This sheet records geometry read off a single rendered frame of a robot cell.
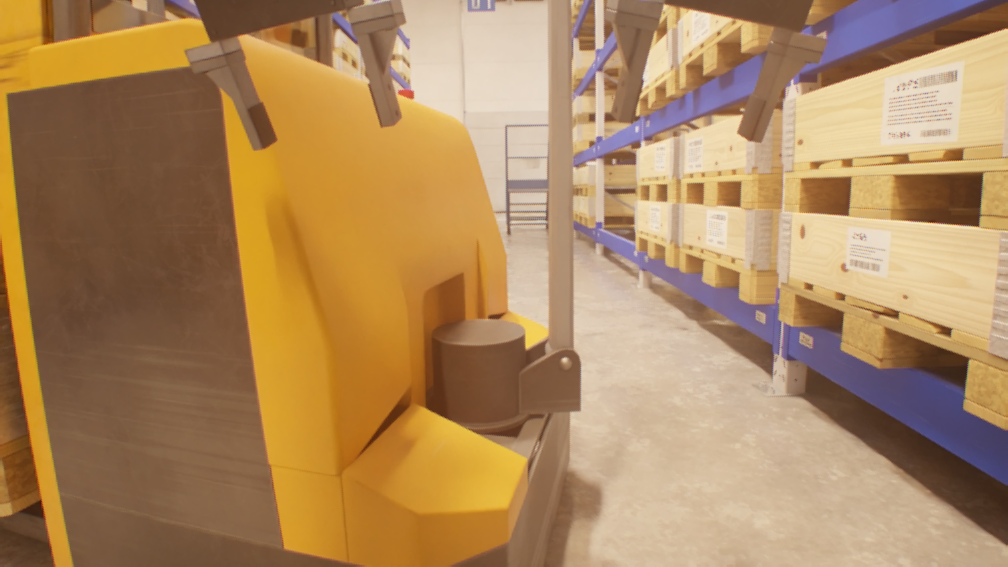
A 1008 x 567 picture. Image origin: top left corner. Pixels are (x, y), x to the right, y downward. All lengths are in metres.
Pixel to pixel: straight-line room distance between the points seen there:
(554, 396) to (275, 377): 0.49
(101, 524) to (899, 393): 1.57
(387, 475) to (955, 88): 1.17
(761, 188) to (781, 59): 1.45
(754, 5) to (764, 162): 1.49
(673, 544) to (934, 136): 0.96
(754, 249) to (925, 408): 0.79
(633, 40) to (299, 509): 0.61
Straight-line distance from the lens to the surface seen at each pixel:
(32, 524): 1.42
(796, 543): 1.24
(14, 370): 1.12
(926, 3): 1.47
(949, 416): 1.40
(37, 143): 0.87
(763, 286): 2.00
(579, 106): 6.60
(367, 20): 0.46
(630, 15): 0.46
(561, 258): 0.89
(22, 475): 1.17
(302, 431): 0.63
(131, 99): 0.73
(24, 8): 1.00
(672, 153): 2.79
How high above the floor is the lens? 0.69
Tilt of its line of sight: 7 degrees down
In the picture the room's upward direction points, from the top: 1 degrees counter-clockwise
